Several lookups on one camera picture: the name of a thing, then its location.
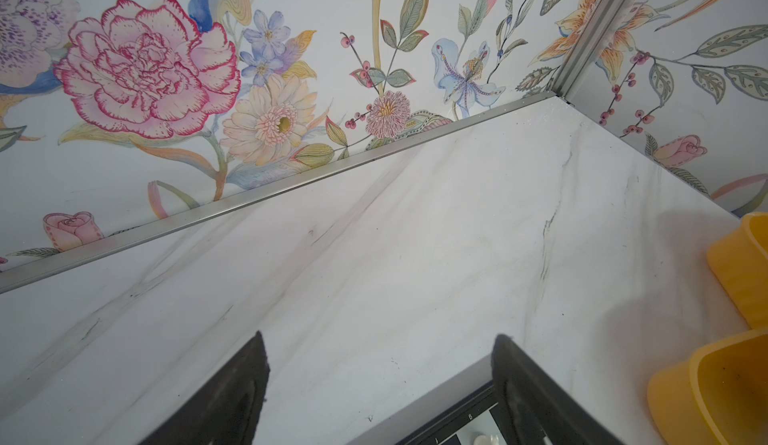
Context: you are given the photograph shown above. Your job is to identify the aluminium base rail back wall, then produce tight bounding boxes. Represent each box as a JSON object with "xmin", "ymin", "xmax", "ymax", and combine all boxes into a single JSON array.
[{"xmin": 1, "ymin": 91, "xmax": 555, "ymax": 293}]

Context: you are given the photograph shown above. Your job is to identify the yellow tray with white pieces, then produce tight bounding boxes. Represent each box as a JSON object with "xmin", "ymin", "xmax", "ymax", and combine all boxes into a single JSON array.
[{"xmin": 707, "ymin": 212, "xmax": 768, "ymax": 329}]

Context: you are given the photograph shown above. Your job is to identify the yellow tray with black pieces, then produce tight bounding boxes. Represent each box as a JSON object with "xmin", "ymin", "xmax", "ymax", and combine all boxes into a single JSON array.
[{"xmin": 647, "ymin": 328, "xmax": 767, "ymax": 444}]

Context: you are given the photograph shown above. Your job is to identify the black and silver chessboard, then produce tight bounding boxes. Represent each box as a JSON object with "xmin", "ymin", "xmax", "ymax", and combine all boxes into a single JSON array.
[{"xmin": 349, "ymin": 354, "xmax": 524, "ymax": 444}]

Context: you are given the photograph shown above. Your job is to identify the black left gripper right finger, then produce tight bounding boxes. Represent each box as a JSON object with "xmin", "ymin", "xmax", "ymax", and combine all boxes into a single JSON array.
[{"xmin": 491, "ymin": 334, "xmax": 620, "ymax": 444}]

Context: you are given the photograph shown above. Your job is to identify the aluminium corner post right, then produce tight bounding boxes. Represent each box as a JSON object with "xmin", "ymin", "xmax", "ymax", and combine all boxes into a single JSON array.
[{"xmin": 550, "ymin": 0, "xmax": 634, "ymax": 102}]

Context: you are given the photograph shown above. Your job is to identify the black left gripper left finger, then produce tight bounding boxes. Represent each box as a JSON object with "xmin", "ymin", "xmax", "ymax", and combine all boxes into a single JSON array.
[{"xmin": 143, "ymin": 333, "xmax": 270, "ymax": 444}]

